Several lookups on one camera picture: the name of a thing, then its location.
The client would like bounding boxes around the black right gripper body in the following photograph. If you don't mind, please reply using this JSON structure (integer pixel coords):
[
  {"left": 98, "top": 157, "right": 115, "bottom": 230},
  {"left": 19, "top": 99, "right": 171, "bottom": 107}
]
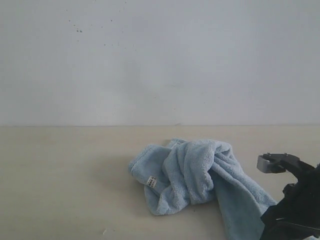
[{"left": 260, "top": 166, "right": 320, "bottom": 240}]

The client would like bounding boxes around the light blue terry towel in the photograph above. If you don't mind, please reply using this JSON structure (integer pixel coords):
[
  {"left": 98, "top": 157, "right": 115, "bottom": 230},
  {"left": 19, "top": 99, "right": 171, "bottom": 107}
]
[{"left": 128, "top": 138, "right": 276, "bottom": 240}]

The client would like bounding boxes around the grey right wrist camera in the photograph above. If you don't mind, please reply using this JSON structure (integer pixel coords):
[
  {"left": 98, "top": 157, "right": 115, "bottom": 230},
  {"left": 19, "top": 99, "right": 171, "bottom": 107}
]
[{"left": 256, "top": 152, "right": 315, "bottom": 175}]

